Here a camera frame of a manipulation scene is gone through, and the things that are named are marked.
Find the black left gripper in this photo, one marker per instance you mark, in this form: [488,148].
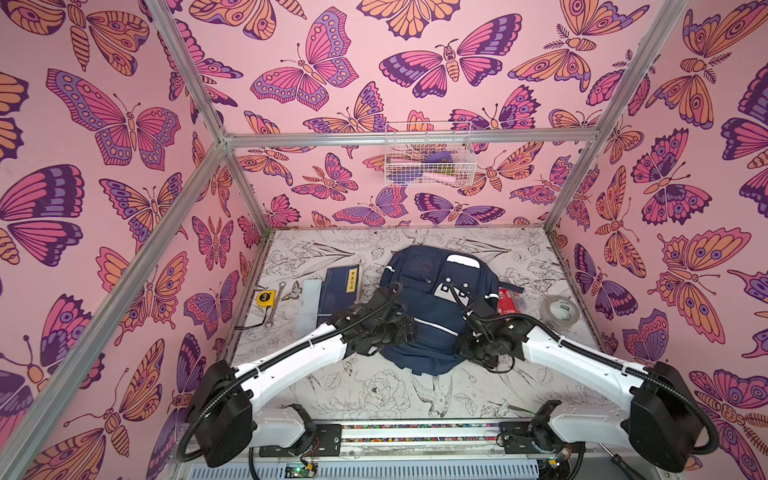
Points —
[405,332]

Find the white wire basket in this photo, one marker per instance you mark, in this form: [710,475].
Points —
[429,157]

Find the navy blue student backpack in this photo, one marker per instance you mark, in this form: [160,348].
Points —
[447,293]

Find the clear packing tape roll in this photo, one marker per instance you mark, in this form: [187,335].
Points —
[559,313]

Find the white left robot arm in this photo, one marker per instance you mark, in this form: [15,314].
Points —
[229,411]

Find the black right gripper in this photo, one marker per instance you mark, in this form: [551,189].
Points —
[473,339]

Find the green circuit board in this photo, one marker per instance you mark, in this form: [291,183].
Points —
[298,470]

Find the blue notebook with yellow label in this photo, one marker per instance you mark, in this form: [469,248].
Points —
[339,291]

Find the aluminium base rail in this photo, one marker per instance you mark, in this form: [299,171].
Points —
[450,449]

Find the red paper pack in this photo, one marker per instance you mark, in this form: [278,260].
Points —
[507,302]

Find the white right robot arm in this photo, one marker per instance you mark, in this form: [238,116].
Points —
[656,415]

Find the black handled screwdriver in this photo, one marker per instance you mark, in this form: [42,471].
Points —
[629,472]

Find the silver wrench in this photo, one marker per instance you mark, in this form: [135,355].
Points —
[276,300]

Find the yellow tape measure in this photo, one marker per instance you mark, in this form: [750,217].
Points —
[265,299]

